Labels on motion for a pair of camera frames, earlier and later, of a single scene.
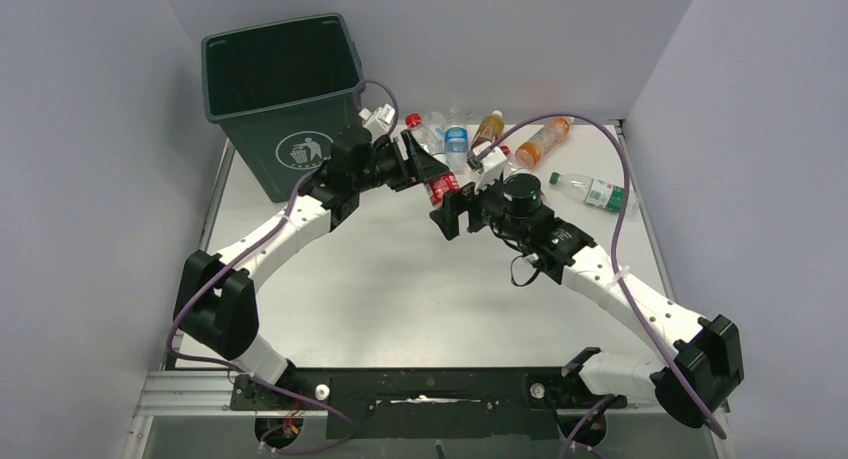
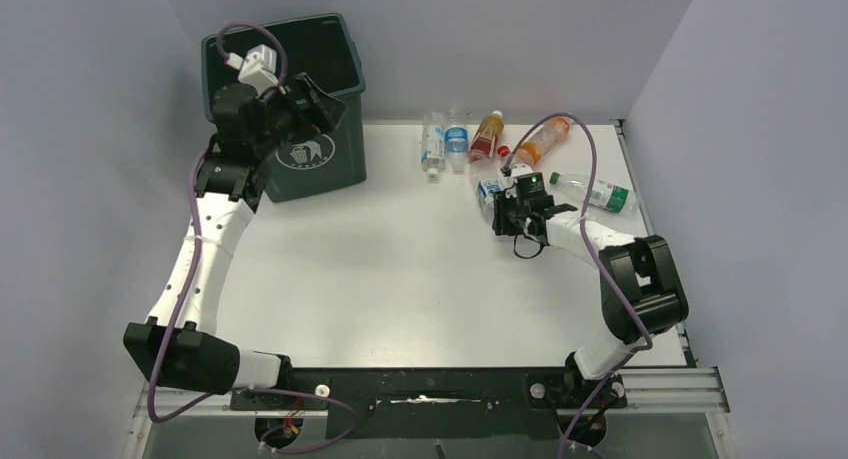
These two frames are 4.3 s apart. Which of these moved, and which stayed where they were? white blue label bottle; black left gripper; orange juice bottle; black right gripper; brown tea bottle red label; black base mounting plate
Moved: black right gripper; black left gripper
Stayed: white blue label bottle; black base mounting plate; brown tea bottle red label; orange juice bottle
